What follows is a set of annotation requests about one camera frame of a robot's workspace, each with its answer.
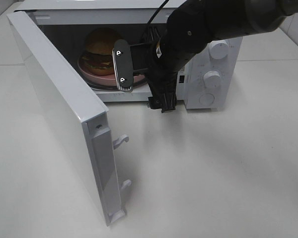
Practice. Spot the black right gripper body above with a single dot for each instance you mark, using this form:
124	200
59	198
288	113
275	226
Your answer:
155	57

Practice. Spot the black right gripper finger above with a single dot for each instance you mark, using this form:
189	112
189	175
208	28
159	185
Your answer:
163	89

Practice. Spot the round white door button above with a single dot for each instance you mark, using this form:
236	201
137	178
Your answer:
207	99

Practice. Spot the white microwave knob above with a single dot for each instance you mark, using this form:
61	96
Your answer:
212	79
218	49

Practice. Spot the pink round plate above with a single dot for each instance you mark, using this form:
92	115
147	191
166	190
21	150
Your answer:
96	80

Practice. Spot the toy hamburger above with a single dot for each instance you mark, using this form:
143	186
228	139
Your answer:
99	45

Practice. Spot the white microwave door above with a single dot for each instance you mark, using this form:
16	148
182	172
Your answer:
75	114

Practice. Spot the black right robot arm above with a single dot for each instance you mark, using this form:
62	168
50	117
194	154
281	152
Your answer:
191	27

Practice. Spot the glass microwave turntable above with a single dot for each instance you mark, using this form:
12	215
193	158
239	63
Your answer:
100	87

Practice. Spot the white microwave oven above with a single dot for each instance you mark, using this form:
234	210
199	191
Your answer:
51	33

